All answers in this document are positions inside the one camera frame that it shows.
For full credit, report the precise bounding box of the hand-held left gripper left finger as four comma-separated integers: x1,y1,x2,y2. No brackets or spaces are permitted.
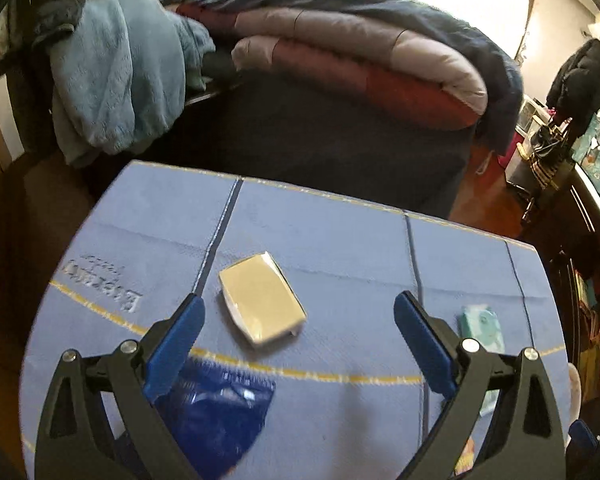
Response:
34,294,207,480

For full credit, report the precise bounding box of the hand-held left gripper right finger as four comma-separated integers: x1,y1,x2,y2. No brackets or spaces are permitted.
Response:
393,290,567,480

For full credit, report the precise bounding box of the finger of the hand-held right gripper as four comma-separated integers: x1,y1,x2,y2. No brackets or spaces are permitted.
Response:
569,420,600,456

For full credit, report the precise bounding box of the teal tissue packet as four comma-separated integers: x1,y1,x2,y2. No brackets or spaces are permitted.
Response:
457,307,506,416

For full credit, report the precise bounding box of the blue plastic wrapper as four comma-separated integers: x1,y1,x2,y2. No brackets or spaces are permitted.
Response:
152,357,277,476

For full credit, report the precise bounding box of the orange paper bag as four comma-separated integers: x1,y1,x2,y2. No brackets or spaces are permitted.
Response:
577,310,600,401

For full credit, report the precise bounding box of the blue striped cloth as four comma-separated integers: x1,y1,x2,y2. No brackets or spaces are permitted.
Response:
20,160,573,480

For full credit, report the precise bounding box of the dark wooden desk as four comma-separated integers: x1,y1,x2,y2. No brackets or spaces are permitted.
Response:
525,160,600,411

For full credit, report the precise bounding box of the dark bed base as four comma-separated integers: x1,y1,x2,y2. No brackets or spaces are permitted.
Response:
180,70,481,221

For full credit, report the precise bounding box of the pink bin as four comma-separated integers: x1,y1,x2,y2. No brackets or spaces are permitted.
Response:
497,132,523,168

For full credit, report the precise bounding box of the striped handbag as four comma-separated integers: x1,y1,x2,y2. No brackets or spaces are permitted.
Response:
530,125,573,191

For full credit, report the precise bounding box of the white plastic container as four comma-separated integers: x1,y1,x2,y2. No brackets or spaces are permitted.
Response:
517,97,551,156

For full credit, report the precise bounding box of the light blue fleece blanket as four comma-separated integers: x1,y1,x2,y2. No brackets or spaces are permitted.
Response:
50,0,215,168

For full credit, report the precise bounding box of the pink folded quilt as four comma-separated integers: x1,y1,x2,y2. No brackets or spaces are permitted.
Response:
177,2,488,131

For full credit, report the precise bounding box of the black hanging coat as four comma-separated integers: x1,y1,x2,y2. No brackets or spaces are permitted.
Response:
546,37,600,126

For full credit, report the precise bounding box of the blue duvet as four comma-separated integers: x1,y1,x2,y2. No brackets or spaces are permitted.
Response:
162,0,523,153

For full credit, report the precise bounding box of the brown curtain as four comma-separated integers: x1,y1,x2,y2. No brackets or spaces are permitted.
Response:
517,0,538,61

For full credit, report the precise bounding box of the dark padded jacket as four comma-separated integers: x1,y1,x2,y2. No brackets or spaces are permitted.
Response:
0,0,88,76

